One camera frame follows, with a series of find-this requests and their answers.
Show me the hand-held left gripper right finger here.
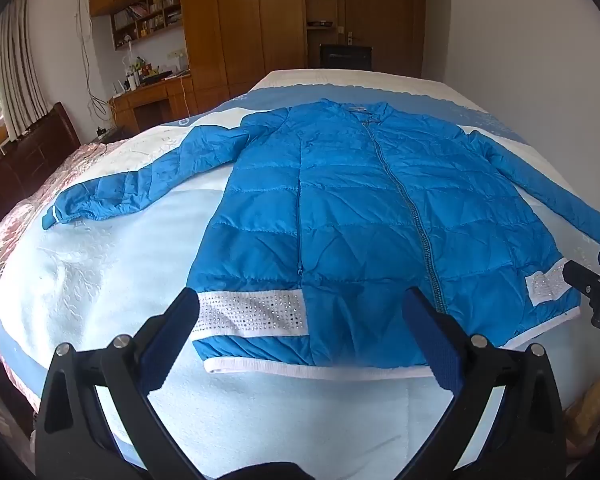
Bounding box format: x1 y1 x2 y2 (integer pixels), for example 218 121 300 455
401 288 567 480

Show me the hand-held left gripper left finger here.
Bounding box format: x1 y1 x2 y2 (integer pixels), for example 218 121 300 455
35 288 201 480

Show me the blue puffer jacket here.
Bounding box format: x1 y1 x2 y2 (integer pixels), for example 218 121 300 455
41 100 600 377

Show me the bed with blue white cover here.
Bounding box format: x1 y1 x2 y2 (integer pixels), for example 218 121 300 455
0 67 600 480

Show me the pink floral quilt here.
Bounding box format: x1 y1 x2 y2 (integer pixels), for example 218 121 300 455
0 141 131 411

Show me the dark wooden headboard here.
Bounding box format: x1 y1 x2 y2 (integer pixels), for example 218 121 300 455
0 102 82 251

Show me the wooden desk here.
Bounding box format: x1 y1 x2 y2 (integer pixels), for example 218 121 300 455
108 75 231 134

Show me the beige curtain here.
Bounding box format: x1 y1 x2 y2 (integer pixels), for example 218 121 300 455
0 0 50 142

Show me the wooden wardrobe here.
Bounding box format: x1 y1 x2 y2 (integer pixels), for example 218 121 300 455
88 0 341 111

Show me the wooden door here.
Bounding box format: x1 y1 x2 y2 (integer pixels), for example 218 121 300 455
337 0 427 79

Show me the hanging cable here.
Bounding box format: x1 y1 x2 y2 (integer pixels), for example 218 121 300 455
76 14 117 122

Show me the wooden wall bookshelf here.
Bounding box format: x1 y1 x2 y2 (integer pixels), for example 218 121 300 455
111 0 184 52

